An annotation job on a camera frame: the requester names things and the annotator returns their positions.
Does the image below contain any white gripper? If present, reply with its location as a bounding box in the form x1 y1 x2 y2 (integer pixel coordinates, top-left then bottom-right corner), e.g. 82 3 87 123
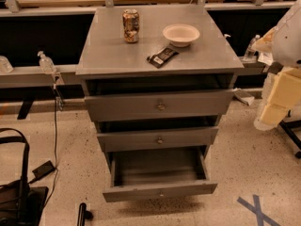
254 68 301 131

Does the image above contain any grey bottom drawer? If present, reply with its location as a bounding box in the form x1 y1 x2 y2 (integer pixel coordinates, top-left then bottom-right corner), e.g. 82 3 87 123
103 146 217 202

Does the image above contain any grey drawer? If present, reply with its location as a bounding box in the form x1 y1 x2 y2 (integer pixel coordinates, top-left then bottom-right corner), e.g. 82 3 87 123
103 146 217 202
83 76 233 121
97 118 218 153

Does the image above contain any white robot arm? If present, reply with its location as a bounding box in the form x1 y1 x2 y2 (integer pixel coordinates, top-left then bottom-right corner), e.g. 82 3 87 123
254 0 301 131

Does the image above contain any grey wooden drawer cabinet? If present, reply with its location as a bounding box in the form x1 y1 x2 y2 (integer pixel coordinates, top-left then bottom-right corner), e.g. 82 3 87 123
75 4 246 162

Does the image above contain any grey top drawer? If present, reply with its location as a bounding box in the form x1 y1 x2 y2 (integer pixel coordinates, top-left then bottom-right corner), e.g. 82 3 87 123
83 76 233 121

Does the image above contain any grey middle drawer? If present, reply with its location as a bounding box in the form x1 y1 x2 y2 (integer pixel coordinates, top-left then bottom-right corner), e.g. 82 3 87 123
97 118 218 153

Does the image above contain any black stand base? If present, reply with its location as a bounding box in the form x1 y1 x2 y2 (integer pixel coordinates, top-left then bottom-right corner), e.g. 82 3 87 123
279 120 301 159

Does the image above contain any white box on floor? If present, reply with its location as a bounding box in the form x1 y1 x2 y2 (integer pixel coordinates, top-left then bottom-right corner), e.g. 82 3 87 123
234 89 255 105

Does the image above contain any white paper packet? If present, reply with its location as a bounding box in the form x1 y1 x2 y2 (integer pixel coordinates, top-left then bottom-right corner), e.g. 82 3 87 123
258 52 274 66

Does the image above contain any clear plastic water bottle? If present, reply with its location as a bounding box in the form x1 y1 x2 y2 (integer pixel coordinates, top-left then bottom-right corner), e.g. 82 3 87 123
243 35 261 61

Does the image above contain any white paper bowl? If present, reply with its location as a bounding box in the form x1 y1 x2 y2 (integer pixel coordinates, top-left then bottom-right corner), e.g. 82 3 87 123
163 24 200 48

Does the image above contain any black snack bar wrapper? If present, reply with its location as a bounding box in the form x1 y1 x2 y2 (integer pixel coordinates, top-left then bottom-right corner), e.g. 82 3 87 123
147 47 178 69

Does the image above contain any crushed soda can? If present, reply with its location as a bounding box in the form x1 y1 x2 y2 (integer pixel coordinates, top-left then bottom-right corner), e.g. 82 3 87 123
122 8 139 43

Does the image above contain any black cylinder bar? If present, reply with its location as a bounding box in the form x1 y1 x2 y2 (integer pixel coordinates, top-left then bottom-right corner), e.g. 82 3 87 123
77 202 94 226

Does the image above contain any black power adapter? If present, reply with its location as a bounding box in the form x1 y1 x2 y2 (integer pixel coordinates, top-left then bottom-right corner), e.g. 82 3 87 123
32 160 55 180

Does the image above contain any clear sanitizer pump bottle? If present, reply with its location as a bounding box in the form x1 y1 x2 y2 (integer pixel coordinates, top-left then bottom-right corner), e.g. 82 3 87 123
38 51 56 74

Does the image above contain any clear plastic container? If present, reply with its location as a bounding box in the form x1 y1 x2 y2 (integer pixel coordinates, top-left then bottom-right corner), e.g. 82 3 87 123
0 56 13 73

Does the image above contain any black power cable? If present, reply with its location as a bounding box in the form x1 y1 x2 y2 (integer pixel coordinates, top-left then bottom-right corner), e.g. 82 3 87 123
27 85 65 207

